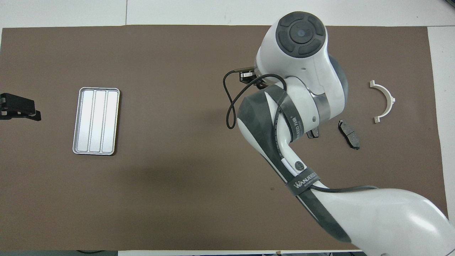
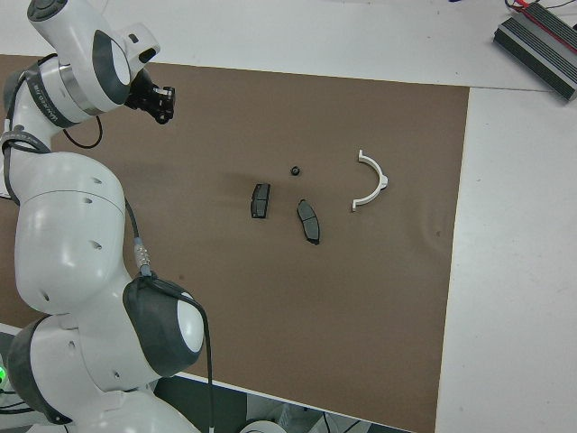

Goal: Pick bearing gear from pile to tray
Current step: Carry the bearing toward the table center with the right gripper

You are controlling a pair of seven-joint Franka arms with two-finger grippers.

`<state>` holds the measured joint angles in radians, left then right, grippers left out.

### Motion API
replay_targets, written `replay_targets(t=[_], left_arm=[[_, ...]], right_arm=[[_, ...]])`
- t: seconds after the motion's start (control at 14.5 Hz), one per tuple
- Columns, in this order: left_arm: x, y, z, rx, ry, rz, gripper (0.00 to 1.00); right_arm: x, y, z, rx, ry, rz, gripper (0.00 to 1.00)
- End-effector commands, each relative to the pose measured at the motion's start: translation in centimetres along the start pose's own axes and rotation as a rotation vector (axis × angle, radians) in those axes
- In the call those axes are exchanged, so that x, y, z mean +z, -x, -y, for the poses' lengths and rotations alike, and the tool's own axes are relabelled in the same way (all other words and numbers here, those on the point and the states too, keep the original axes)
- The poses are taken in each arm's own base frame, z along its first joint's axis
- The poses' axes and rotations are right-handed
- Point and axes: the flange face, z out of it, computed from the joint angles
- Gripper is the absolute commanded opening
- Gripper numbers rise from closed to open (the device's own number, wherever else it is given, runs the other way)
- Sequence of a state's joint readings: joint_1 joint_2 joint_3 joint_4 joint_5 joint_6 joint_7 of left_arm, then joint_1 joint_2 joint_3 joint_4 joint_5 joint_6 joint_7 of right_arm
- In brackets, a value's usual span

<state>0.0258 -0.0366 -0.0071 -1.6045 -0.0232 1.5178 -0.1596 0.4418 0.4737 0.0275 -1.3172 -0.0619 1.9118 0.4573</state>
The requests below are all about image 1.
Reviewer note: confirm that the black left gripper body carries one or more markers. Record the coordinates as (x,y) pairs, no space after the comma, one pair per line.
(10,106)

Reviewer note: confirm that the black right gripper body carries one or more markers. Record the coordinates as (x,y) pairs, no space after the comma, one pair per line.
(248,77)

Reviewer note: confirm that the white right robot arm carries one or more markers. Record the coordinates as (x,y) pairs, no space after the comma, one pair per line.
(302,71)

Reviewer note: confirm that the silver metal tray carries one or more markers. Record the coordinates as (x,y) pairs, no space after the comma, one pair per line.
(96,121)

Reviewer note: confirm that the short grey brake pad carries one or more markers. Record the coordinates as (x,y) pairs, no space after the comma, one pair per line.
(314,134)

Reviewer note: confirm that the brown table mat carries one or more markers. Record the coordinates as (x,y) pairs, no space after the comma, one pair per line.
(177,53)

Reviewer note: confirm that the long curved grey brake pad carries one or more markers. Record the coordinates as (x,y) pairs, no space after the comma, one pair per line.
(349,134)

